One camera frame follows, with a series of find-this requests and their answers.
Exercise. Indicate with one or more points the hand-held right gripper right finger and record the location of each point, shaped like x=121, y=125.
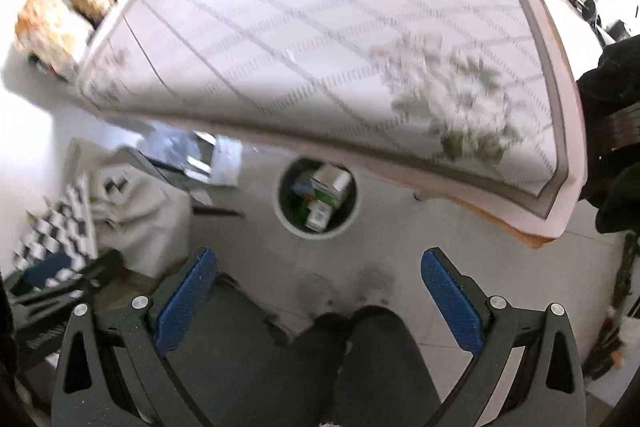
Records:
x=450, y=302

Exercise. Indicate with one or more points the beige cloth bag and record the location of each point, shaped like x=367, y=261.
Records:
x=150, y=217

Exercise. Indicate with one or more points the grey shoe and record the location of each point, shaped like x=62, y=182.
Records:
x=377, y=282

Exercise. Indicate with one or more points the white trash bin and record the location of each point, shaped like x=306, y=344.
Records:
x=350, y=207

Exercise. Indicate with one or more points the white plastic packet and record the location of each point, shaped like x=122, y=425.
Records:
x=222, y=162

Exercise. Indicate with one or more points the green white medicine box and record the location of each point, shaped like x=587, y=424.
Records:
x=327, y=187

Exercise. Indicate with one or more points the patterned tablecloth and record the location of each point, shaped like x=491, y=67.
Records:
x=300, y=32

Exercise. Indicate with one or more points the yellow snack bag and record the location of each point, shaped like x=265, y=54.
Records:
x=45, y=27

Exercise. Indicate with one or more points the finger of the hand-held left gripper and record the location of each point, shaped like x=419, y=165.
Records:
x=75, y=277

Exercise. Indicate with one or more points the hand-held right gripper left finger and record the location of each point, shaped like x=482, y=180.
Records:
x=187, y=297

